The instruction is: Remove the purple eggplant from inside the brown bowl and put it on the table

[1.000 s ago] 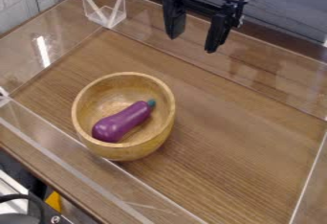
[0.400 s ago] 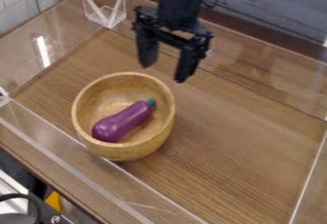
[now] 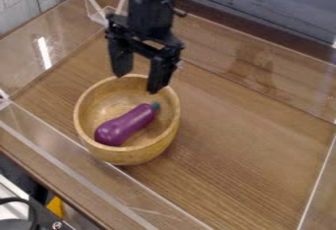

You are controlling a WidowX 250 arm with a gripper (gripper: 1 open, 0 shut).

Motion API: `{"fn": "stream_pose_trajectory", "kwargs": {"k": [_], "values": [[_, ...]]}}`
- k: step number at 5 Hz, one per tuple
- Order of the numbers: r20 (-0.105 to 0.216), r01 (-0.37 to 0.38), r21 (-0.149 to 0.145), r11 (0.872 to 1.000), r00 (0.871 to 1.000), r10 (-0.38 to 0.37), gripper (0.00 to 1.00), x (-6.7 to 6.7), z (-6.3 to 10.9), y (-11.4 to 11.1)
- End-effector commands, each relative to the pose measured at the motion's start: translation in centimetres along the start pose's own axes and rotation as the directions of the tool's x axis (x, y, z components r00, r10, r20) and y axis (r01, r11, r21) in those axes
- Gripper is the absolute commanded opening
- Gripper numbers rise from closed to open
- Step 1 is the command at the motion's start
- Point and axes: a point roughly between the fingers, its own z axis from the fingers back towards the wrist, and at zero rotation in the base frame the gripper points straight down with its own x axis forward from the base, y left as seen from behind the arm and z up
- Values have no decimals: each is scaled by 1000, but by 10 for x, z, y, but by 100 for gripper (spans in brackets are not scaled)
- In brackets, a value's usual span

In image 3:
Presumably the purple toy eggplant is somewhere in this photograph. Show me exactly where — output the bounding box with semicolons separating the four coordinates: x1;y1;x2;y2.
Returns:
94;102;160;146

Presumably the yellow black device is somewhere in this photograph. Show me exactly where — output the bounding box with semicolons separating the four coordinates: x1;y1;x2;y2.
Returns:
28;197;76;230

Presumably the brown wooden bowl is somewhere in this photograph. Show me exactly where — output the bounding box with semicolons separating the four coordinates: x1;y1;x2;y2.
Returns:
73;74;181;166

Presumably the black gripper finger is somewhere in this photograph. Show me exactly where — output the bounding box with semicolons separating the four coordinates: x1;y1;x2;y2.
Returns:
146;56;180;94
109;39;133;78

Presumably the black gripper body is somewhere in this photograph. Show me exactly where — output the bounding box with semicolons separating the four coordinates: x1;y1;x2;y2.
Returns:
106;0;186;58

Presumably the clear acrylic corner bracket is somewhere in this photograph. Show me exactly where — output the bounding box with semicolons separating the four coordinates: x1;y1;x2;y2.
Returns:
84;0;128;28

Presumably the black cable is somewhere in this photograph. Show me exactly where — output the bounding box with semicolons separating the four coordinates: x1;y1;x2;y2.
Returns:
0;197;42;230

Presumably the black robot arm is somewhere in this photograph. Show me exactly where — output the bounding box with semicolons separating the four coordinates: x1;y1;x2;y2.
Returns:
105;0;186;93

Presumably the clear acrylic tray wall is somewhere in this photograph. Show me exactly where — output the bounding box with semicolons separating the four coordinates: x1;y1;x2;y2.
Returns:
0;0;336;230

